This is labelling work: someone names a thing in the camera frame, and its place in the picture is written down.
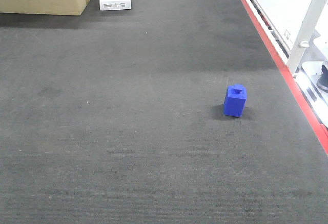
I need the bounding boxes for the blue plastic block part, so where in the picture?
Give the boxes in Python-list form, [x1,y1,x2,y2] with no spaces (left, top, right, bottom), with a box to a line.
[223,84,247,117]

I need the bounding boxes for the red conveyor edge rail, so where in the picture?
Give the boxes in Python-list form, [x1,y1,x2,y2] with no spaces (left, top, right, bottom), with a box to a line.
[240,0,327,152]

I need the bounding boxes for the white conveyor frame post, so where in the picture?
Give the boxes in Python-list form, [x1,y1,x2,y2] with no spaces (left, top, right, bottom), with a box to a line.
[286,0,327,75]

